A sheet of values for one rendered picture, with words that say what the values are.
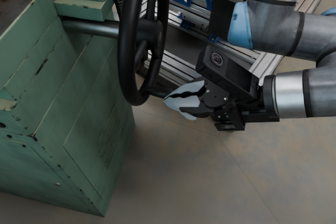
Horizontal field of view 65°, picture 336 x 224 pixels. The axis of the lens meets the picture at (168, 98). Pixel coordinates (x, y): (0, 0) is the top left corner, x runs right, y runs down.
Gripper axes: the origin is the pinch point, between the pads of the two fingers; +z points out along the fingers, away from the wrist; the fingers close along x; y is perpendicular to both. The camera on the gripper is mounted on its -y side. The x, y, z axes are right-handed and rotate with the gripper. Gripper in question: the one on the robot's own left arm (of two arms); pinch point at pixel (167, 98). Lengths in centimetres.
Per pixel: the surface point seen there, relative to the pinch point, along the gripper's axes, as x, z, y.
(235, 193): 8, 11, 78
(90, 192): -13, 42, 29
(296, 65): 93, -10, 93
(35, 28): -0.5, 14.5, -22.6
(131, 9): 1.1, -4.3, -19.5
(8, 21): -3.6, 13.5, -26.4
